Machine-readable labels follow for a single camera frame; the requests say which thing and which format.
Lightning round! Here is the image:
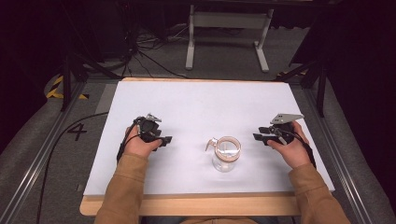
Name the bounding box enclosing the aluminium floor rail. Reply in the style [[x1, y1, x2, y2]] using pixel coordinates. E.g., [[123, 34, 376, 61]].
[[303, 88, 379, 224], [0, 81, 88, 224]]

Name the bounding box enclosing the yellow black hazard tape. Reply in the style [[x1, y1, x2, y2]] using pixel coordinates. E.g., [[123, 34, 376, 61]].
[[46, 75, 90, 101]]

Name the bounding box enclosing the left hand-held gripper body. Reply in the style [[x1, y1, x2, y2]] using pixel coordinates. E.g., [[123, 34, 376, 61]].
[[134, 113, 163, 144]]

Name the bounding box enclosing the bundle of black floor cables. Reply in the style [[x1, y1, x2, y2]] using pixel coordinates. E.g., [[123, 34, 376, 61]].
[[102, 24, 191, 80]]

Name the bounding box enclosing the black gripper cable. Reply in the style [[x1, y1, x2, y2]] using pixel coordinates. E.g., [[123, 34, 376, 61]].
[[274, 125, 318, 170], [35, 111, 142, 224]]

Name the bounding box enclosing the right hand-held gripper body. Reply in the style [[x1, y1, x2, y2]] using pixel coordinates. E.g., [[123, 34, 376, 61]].
[[268, 113, 305, 145]]

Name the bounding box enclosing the black tripod stand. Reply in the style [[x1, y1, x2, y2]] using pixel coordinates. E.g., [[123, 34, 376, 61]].
[[274, 59, 328, 119], [60, 3, 122, 112]]

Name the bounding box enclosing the clear glass jar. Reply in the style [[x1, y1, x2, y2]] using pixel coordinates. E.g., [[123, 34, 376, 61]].
[[205, 135, 243, 174]]

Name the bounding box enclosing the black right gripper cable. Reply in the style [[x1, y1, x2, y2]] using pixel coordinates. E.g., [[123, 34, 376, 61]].
[[274, 125, 318, 170]]

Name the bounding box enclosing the white table cover sheet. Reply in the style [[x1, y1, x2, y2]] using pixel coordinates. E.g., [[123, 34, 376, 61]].
[[83, 79, 336, 197]]

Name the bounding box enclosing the white metal stand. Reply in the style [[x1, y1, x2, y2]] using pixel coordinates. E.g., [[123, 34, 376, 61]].
[[185, 4, 275, 74]]

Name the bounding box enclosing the person's right hand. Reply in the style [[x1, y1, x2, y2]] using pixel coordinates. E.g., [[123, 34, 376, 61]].
[[266, 120, 312, 170]]

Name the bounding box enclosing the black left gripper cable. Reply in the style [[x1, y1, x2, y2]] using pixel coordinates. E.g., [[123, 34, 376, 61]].
[[35, 111, 142, 224]]

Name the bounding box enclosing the person's left hand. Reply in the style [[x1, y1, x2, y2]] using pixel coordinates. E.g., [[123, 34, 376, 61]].
[[123, 125, 163, 159]]

